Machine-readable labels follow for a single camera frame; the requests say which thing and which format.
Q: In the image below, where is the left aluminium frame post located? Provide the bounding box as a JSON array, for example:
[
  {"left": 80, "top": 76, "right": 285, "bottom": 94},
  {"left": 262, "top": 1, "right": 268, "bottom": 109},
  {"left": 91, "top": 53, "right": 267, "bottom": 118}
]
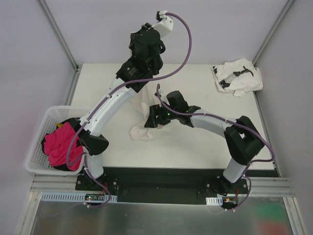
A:
[{"left": 37, "top": 0, "right": 79, "bottom": 71}]

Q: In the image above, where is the aluminium frame post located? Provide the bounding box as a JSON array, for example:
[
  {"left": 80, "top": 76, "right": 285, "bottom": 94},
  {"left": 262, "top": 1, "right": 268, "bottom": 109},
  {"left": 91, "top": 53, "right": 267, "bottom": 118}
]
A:
[
  {"left": 252, "top": 0, "right": 296, "bottom": 66},
  {"left": 37, "top": 0, "right": 79, "bottom": 71}
]

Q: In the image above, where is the white plastic laundry basket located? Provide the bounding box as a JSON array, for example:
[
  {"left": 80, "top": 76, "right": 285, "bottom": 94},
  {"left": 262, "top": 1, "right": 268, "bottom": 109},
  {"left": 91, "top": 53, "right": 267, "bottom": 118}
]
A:
[{"left": 25, "top": 106, "right": 89, "bottom": 176}]

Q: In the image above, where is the pink red t shirt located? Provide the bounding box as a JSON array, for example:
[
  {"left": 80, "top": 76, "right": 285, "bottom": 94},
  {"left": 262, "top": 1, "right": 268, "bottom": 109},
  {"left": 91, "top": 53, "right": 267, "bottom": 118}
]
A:
[{"left": 43, "top": 122, "right": 85, "bottom": 172}]

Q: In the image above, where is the cream white t shirt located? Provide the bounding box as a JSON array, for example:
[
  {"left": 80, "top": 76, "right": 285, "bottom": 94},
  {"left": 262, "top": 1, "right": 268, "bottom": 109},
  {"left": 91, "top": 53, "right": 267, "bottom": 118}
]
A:
[{"left": 129, "top": 85, "right": 170, "bottom": 141}]

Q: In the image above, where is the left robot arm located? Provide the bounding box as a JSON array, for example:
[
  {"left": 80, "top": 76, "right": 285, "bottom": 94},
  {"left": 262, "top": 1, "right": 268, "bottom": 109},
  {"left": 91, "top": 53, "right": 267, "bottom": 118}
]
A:
[{"left": 70, "top": 21, "right": 173, "bottom": 190}]

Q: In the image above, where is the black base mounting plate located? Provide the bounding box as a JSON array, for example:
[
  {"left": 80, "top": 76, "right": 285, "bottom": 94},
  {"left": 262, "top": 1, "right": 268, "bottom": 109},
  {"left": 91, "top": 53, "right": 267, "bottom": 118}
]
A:
[{"left": 75, "top": 166, "right": 255, "bottom": 205}]

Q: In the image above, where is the right white cable duct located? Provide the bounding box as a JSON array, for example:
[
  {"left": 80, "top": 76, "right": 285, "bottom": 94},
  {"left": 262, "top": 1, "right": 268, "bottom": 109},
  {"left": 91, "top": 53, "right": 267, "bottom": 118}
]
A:
[{"left": 205, "top": 197, "right": 223, "bottom": 206}]

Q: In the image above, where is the white black printed t shirt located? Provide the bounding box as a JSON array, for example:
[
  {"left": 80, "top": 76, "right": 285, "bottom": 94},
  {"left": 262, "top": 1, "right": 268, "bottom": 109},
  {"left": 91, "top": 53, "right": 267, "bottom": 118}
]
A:
[{"left": 211, "top": 58, "right": 263, "bottom": 97}]

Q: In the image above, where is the white cable duct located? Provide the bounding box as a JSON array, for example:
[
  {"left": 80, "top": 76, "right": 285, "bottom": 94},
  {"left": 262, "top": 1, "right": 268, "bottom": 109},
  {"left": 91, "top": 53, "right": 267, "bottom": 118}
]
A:
[
  {"left": 205, "top": 197, "right": 223, "bottom": 206},
  {"left": 41, "top": 192, "right": 117, "bottom": 203}
]

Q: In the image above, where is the right aluminium frame post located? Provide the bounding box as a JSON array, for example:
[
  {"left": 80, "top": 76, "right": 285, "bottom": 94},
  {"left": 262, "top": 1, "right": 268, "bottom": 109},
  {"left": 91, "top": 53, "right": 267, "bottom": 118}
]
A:
[{"left": 252, "top": 0, "right": 296, "bottom": 66}]

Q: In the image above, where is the left white cable duct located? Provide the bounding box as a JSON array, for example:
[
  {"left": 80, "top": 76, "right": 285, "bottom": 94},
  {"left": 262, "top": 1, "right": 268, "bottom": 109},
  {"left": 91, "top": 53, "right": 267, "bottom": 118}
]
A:
[{"left": 41, "top": 192, "right": 117, "bottom": 203}]

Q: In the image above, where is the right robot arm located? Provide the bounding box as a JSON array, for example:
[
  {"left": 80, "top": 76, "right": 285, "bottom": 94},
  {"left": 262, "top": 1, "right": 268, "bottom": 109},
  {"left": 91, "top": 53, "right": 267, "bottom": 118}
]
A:
[{"left": 144, "top": 91, "right": 265, "bottom": 196}]

